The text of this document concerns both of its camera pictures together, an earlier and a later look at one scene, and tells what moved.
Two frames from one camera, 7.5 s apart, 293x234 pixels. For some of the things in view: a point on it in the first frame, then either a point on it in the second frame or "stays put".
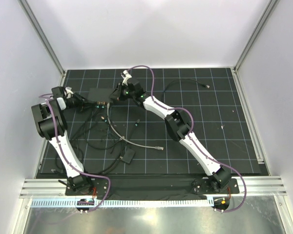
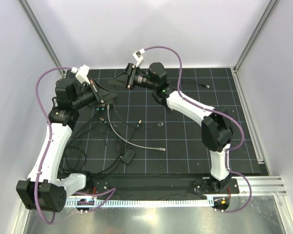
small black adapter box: x=128 y=155 stays put
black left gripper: x=81 y=101 → x=100 y=95
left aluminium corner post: x=31 y=15 stays put
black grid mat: x=112 y=138 stays put
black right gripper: x=116 y=94 → x=121 y=80
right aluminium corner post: x=270 y=9 stays put
